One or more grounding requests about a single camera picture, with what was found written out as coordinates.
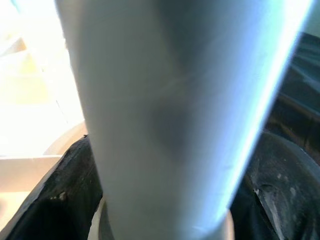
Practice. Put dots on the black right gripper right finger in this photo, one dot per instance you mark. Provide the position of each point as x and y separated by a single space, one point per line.
282 187

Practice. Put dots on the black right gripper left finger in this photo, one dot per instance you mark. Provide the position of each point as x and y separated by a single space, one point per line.
62 200

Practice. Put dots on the white plastic table top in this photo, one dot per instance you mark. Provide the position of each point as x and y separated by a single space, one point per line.
25 172

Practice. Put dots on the white plastic table leg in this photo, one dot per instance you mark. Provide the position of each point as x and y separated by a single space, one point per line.
162 100

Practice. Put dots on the black plastic table cloth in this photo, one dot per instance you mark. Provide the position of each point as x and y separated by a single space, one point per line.
300 100

